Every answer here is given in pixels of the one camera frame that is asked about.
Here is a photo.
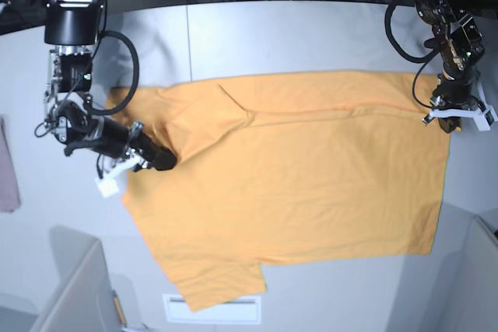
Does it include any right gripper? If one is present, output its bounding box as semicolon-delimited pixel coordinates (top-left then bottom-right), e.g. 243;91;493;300
95;117;176;171

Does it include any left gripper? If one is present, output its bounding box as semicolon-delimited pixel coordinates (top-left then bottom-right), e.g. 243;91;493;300
431;70;481;133

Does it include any orange T-shirt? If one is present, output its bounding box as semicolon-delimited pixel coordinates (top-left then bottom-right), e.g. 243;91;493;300
116;72;450;311

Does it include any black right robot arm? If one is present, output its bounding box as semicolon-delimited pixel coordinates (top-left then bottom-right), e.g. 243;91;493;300
41;0;177;172

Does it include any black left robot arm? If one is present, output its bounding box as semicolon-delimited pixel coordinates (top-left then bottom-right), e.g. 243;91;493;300
384;0;497;133

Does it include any grey bin right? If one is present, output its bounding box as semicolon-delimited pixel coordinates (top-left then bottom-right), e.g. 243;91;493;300
447;217;497;331

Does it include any grey bin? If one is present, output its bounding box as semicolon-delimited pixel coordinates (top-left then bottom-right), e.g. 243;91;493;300
447;217;497;331
1;225;123;331

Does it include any orange pencil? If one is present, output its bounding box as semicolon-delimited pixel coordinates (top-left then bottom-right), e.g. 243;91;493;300
113;291;127;327

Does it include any grey bin left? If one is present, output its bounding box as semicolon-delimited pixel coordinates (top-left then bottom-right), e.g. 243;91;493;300
1;225;123;331

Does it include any pink folded cloth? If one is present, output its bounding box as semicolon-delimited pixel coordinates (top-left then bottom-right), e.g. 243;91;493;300
0;115;20;213

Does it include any white label plate on table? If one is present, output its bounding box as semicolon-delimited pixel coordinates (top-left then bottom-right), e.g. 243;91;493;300
163;294;262;325

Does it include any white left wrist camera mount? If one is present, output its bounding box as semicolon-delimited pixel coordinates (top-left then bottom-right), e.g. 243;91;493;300
422;81;497;131

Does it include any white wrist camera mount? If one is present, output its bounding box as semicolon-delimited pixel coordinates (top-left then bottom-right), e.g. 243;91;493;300
95;153;149;198
422;81;497;131

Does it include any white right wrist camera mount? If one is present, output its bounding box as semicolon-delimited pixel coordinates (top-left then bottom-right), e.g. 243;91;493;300
95;153;149;198

